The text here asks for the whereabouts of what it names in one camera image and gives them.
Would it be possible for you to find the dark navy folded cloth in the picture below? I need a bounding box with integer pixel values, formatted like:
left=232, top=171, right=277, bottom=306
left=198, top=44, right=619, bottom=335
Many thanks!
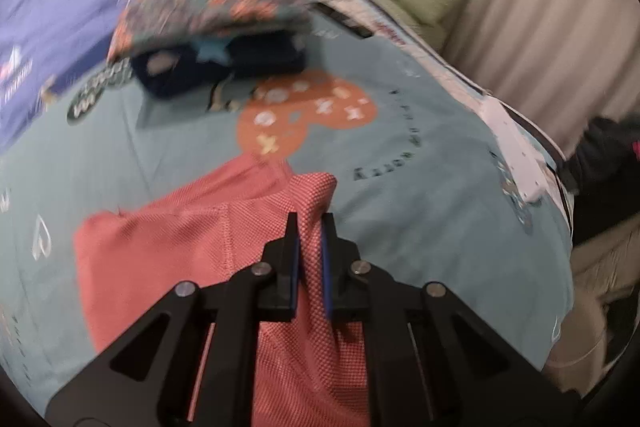
left=227, top=31, right=307, bottom=80

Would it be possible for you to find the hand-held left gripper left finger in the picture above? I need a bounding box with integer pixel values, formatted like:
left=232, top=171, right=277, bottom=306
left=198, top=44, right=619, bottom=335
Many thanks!
left=44, top=212, right=301, bottom=427

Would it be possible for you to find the navy garment with pale print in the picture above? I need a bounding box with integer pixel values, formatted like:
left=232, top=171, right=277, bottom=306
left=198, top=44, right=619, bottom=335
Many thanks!
left=131, top=43, right=237, bottom=100

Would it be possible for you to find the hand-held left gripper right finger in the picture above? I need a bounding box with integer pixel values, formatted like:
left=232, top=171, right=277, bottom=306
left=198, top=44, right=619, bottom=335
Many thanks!
left=321, top=212, right=584, bottom=427

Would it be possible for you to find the black flat object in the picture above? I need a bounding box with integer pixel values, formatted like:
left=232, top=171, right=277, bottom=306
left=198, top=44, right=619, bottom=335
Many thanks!
left=310, top=2, right=374, bottom=40

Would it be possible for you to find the beige cloth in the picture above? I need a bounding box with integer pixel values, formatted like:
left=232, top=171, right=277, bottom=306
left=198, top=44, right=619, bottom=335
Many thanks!
left=544, top=222, right=640, bottom=400

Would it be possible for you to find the salmon red knit garment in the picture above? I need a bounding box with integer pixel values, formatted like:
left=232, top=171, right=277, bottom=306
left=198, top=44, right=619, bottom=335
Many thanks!
left=72, top=154, right=373, bottom=427

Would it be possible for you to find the folded floral cloth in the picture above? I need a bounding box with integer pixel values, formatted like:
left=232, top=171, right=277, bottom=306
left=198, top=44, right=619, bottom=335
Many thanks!
left=107, top=0, right=313, bottom=64

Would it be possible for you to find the teal printed blanket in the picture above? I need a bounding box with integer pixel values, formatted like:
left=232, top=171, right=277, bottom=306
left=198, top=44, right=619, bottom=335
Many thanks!
left=0, top=7, right=576, bottom=413

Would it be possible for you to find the blue printed duvet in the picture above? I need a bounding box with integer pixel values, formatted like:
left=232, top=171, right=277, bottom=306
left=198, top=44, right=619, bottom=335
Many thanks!
left=0, top=0, right=341, bottom=142

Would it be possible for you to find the beige curtain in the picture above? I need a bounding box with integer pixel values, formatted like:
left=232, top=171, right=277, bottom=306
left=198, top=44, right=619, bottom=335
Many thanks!
left=365, top=0, right=640, bottom=158

